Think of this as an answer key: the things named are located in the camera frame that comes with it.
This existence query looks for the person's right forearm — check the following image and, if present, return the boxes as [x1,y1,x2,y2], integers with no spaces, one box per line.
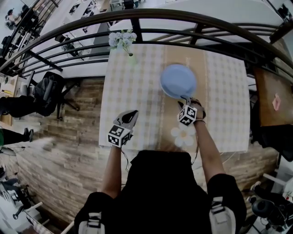
[194,120,227,186]

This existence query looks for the black backpack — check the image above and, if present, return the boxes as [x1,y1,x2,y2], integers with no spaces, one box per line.
[33,76,58,104]

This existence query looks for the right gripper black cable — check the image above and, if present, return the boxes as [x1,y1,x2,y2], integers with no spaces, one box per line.
[190,136,200,165]

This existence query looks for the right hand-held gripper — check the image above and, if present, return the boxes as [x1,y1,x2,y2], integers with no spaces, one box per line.
[177,95,198,127]

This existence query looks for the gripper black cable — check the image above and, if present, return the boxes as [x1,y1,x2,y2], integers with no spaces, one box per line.
[120,149,133,172]
[190,136,200,165]

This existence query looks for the person's black shirt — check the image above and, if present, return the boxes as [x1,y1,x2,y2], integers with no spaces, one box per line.
[74,149,248,234]

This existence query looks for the grey shoulder strap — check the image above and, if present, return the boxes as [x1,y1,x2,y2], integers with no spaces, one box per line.
[209,196,237,234]
[78,212,103,234]

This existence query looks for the light wooden desk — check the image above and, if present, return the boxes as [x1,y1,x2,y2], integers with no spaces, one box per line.
[0,74,19,127]

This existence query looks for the person's left forearm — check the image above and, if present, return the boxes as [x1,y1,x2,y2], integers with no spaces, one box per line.
[100,146,122,199]

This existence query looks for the person's right hand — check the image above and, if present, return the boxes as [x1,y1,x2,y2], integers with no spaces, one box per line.
[190,99,207,121]

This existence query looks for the green glass vase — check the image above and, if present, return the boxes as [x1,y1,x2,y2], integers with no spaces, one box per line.
[127,52,138,66]

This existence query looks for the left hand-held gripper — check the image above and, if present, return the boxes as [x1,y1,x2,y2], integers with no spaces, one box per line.
[108,110,139,148]

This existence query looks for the black office chair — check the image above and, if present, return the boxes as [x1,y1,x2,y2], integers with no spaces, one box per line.
[31,71,81,121]

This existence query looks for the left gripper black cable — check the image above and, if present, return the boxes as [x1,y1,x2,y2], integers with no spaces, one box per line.
[120,149,133,172]

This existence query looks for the beige table runner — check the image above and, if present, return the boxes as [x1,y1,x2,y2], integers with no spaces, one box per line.
[157,45,208,153]

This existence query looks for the small pink cloth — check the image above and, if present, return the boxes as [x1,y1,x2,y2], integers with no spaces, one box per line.
[272,93,282,112]

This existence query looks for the white flower bouquet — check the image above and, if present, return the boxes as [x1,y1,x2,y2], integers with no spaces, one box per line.
[107,29,138,54]

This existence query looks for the checkered tablecloth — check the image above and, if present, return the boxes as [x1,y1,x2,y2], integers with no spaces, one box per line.
[98,43,251,154]

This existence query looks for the wooden side table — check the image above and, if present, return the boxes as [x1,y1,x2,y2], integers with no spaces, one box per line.
[253,65,293,127]

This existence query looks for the black metal railing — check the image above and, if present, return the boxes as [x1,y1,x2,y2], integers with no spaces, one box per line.
[0,8,293,83]

